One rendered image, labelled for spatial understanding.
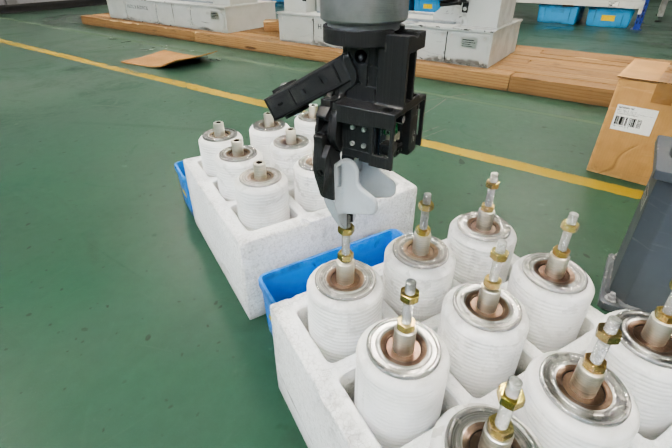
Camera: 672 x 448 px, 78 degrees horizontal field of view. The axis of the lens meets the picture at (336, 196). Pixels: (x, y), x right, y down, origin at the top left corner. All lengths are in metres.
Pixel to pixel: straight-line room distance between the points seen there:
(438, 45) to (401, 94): 2.12
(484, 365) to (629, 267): 0.50
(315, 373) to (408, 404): 0.13
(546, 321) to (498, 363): 0.10
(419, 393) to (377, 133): 0.25
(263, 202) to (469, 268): 0.35
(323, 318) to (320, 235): 0.30
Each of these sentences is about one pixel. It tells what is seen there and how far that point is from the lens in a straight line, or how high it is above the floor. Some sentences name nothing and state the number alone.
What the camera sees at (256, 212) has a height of 0.21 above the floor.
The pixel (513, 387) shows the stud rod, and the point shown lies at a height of 0.34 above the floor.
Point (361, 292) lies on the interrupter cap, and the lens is 0.51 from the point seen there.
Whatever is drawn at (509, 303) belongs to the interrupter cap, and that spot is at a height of 0.25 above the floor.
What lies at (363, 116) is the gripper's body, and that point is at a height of 0.48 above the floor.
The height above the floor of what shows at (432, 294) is 0.21.
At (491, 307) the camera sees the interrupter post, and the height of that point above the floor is 0.26.
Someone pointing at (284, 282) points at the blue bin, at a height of 0.09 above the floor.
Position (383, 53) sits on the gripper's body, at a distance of 0.36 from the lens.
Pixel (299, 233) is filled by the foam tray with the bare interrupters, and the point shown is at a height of 0.16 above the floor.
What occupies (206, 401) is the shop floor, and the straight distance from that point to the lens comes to 0.75.
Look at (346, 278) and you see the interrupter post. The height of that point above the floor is 0.26.
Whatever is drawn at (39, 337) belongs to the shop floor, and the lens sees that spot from 0.96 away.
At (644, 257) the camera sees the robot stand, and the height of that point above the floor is 0.13.
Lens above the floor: 0.60
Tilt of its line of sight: 30 degrees down
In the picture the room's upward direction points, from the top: straight up
